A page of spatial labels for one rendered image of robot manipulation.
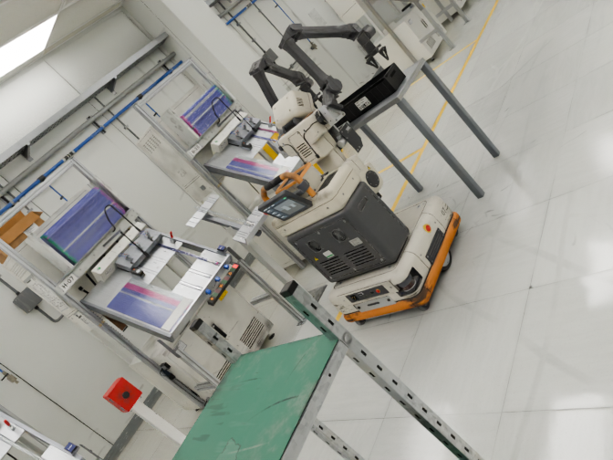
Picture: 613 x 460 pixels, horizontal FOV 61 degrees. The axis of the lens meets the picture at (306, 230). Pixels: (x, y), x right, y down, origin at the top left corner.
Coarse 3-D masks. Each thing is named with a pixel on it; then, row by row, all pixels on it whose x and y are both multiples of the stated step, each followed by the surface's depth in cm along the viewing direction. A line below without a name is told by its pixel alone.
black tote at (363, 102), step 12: (384, 72) 316; (396, 72) 307; (372, 84) 326; (384, 84) 302; (396, 84) 304; (348, 96) 340; (360, 96) 315; (372, 96) 311; (384, 96) 308; (348, 108) 325; (360, 108) 321; (348, 120) 332
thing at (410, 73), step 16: (416, 64) 315; (432, 80) 320; (400, 96) 292; (448, 96) 322; (368, 112) 316; (416, 112) 296; (464, 112) 326; (352, 128) 320; (368, 128) 371; (480, 128) 332; (384, 144) 376; (432, 144) 302; (448, 160) 304; (464, 176) 307; (480, 192) 311
